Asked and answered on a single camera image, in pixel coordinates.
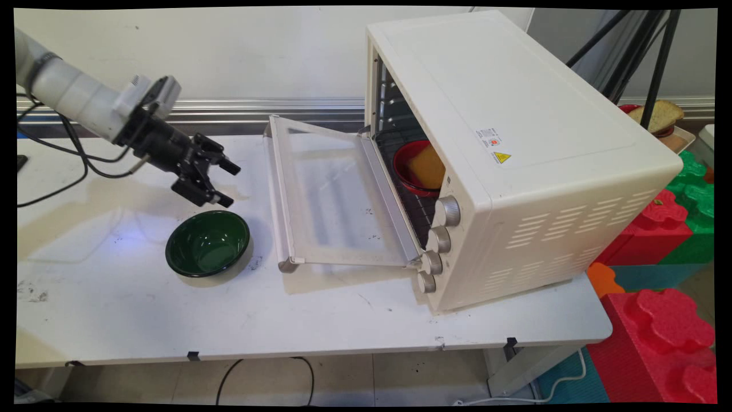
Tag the toy bread slice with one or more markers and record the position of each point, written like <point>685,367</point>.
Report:
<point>660,113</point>

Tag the white table leg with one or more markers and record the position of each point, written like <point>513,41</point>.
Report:
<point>526,366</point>

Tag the teal floor mat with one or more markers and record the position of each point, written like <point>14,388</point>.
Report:
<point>572,380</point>

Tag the white product label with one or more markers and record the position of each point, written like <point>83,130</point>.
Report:
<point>487,138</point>

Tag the yellow warning sticker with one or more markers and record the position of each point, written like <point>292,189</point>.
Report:
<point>501,157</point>

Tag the dark green bowl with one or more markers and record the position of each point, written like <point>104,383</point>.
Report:
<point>207,245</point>

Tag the large red foam block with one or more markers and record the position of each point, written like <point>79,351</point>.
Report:
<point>657,343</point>

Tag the small red foam block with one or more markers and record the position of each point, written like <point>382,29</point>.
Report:
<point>652,234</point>

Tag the green foam block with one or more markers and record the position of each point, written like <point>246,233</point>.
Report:
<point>695,194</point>

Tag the black tripod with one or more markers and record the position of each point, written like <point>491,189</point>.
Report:
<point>657,68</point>

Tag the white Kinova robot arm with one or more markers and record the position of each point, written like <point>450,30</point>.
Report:
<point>74,94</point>

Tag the black flat object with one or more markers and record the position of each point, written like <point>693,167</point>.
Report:
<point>21,163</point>

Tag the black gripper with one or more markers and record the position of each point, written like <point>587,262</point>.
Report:
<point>160,143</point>

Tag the teal foam block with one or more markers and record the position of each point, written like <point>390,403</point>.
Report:
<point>652,277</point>

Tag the cream toaster oven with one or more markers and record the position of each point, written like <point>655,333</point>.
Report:
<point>543,143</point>

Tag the yellow sponge block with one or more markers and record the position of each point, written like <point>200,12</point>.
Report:
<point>428,167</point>

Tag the red plate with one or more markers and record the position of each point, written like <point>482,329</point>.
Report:
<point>628,107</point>

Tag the glass oven door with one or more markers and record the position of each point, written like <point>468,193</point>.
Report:
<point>331,200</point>

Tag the red bowl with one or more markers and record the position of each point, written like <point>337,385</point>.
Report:
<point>403,166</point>

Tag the large silver oven knob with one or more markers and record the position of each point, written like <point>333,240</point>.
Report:
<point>447,211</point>

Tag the metal wall rail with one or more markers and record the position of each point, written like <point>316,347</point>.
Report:
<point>257,109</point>

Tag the orange foam piece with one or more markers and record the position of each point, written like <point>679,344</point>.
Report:
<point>603,277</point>

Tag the white tray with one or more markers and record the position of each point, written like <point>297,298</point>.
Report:
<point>683,140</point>

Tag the white container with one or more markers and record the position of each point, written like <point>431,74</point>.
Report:
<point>708,136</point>

